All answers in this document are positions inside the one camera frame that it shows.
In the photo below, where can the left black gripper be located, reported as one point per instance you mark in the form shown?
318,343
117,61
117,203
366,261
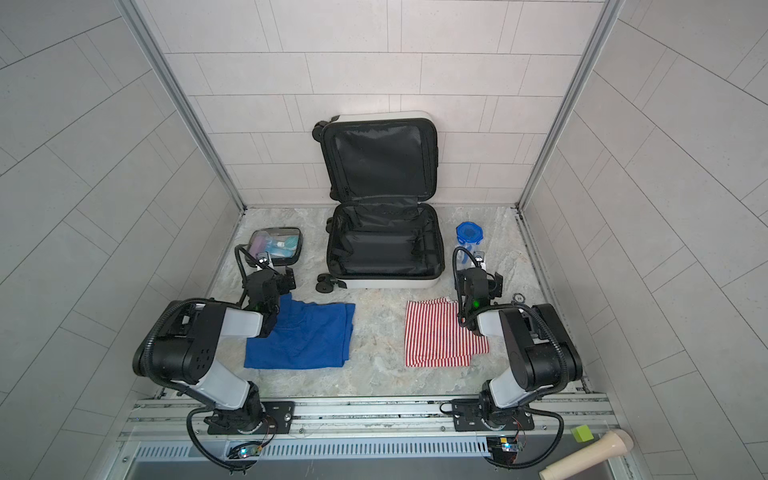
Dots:
282,282

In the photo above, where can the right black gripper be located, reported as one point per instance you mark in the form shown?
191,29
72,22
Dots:
491,285

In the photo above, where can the clear toiletry pouch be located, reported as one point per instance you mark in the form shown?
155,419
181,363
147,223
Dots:
282,244

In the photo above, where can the blue lid plastic cup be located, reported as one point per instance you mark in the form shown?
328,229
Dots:
470,236

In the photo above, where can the red white striped cloth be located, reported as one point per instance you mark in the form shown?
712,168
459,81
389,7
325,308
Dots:
435,339

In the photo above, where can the blue shirt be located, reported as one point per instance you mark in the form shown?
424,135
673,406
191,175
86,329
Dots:
306,336

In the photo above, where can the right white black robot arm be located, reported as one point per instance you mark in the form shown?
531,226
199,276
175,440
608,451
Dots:
542,358

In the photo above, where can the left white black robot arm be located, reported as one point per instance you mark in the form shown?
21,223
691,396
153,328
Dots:
179,352

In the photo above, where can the detached black suitcase wheel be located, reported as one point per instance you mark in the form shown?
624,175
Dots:
327,283

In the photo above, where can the open black white suitcase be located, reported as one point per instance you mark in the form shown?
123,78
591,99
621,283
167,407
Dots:
383,170

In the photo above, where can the right circuit board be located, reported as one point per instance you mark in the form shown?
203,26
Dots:
500,446

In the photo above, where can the circuit board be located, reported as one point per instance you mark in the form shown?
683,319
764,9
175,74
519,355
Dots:
500,446
245,451

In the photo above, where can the left circuit board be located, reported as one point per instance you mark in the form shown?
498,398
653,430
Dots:
245,451

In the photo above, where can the green sticky note block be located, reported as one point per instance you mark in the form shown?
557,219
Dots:
582,434

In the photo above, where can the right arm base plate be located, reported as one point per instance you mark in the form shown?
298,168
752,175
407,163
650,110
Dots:
474,414

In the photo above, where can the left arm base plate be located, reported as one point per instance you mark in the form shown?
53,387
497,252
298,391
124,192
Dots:
271,417

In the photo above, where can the aluminium mounting rail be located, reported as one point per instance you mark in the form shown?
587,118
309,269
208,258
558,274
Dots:
325,417

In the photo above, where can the beige wooden handle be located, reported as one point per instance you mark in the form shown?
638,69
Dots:
613,443

